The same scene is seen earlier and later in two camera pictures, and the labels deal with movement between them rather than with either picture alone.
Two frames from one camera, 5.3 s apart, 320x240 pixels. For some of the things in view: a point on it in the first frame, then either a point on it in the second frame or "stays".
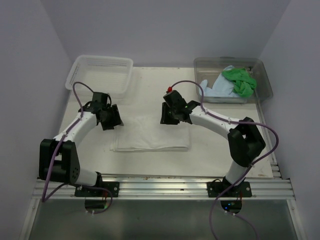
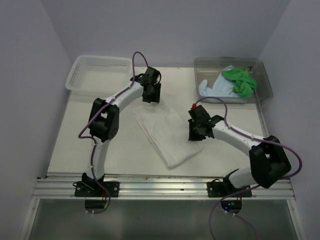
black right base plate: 216,189 stays
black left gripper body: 111,117 → 154,95
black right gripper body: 169,115 → 195,133
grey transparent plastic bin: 210,68 stays
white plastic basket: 102,74 stays
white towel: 146,133 → 169,132
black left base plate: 113,186 stays
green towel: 243,85 stays
